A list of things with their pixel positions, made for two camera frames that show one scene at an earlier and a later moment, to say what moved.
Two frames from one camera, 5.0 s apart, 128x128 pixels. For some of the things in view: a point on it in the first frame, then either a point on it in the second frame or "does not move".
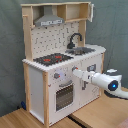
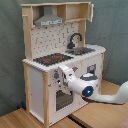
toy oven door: x=64 y=96 does not move
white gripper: x=83 y=74 → x=67 y=74
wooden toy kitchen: x=56 y=35 does not move
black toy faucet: x=70 y=45 does not move
